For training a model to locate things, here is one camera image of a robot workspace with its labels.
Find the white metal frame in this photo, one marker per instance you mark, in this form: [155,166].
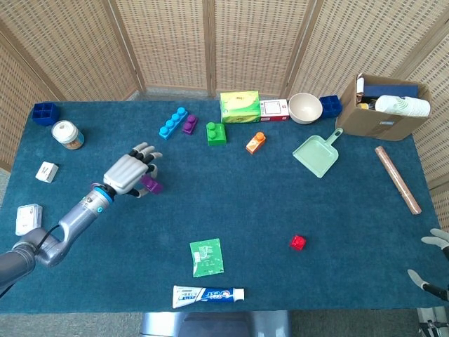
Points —
[433,321]

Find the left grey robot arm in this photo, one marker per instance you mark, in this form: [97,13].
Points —
[77,217]

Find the green toy block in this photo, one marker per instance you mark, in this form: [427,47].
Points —
[215,135]

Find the red and white box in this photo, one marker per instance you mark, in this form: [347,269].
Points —
[274,109]

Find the glass jar with white lid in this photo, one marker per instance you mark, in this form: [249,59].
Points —
[67,135]

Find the green tissue pack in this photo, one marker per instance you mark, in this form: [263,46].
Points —
[240,107]

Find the cyan long toy block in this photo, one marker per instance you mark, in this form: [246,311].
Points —
[172,123]

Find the brown cylindrical roll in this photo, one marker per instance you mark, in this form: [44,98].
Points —
[398,179]

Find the red toy block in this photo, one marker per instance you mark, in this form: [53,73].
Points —
[298,242]

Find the orange toy block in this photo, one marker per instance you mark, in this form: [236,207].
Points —
[255,144]

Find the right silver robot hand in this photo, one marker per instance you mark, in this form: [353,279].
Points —
[433,240]

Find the light green dustpan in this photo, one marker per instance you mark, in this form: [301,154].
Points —
[317,152]

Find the purple toy block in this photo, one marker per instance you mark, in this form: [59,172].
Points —
[152,184]

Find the white cube box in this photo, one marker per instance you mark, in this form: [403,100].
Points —
[46,172]

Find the small purple two-stud block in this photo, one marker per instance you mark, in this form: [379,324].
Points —
[189,124]

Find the blue white toothpaste tube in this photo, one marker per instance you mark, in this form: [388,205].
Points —
[207,295]

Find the stack of white paper cups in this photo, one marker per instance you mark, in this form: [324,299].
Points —
[403,104]

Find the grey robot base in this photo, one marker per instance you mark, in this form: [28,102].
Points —
[214,323]

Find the green sachet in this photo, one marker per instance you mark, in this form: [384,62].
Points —
[207,258]

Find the beige bowl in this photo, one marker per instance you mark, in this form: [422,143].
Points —
[305,108]

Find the woven folding screen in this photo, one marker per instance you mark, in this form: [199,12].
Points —
[210,42]

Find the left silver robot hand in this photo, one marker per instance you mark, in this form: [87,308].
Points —
[124,172]

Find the cardboard box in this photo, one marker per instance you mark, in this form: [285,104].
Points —
[382,121]

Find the white card pack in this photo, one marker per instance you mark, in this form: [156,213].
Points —
[28,219]

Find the blue compartment tray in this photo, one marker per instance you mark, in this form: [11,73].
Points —
[45,113]
[331,106]

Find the dark blue flat box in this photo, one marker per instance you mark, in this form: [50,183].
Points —
[389,90]

